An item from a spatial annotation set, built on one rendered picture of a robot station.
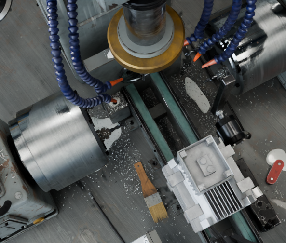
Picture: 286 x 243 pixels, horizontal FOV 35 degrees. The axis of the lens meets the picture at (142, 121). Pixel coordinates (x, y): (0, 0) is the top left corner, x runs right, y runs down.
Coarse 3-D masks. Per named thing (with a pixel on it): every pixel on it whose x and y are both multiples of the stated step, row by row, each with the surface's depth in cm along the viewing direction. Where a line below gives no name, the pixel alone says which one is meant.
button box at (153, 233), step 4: (148, 232) 117; (152, 232) 118; (156, 232) 120; (140, 236) 117; (144, 236) 116; (148, 236) 116; (152, 236) 118; (156, 236) 119; (136, 240) 118; (140, 240) 117; (144, 240) 116; (148, 240) 116; (152, 240) 117; (156, 240) 118; (160, 240) 119
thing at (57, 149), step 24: (48, 96) 126; (24, 120) 119; (48, 120) 117; (72, 120) 117; (24, 144) 117; (48, 144) 116; (72, 144) 117; (96, 144) 118; (48, 168) 117; (72, 168) 120; (96, 168) 125
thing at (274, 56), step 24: (264, 0) 126; (216, 24) 124; (240, 24) 123; (264, 24) 123; (216, 48) 130; (240, 48) 122; (264, 48) 123; (216, 72) 129; (240, 72) 123; (264, 72) 127
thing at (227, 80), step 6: (222, 78) 111; (228, 78) 110; (234, 78) 110; (222, 84) 111; (228, 84) 109; (222, 90) 113; (228, 90) 114; (216, 96) 121; (222, 96) 117; (228, 96) 120; (216, 102) 124; (222, 102) 123; (216, 108) 127; (222, 108) 130; (216, 114) 132
